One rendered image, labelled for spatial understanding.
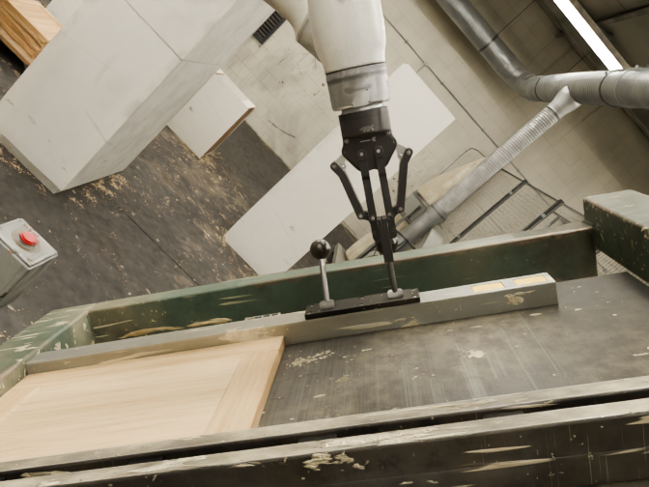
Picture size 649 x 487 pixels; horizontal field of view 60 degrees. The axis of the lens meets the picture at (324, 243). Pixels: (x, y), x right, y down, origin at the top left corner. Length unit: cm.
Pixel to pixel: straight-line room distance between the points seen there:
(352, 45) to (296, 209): 388
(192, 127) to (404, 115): 236
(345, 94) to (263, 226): 394
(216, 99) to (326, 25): 509
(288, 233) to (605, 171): 617
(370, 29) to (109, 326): 88
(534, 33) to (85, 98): 714
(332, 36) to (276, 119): 823
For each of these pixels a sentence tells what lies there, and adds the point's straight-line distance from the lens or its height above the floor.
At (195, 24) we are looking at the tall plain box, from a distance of 319.
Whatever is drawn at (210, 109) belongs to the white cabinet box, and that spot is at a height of 43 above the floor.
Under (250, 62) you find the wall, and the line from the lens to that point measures 911.
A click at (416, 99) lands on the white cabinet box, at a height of 193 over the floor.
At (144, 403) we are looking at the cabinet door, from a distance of 91.
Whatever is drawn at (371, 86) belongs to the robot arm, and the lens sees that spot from 83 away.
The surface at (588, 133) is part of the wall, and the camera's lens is 958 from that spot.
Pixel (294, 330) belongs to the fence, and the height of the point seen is 132.
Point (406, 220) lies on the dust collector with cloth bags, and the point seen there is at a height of 104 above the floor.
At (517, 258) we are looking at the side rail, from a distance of 122.
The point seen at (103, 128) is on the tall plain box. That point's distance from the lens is 337.
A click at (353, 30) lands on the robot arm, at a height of 172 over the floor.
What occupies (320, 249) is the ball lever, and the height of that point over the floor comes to 144.
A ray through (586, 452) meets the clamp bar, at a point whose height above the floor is 161.
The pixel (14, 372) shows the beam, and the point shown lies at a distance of 117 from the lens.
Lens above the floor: 168
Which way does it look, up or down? 13 degrees down
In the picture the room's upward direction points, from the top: 48 degrees clockwise
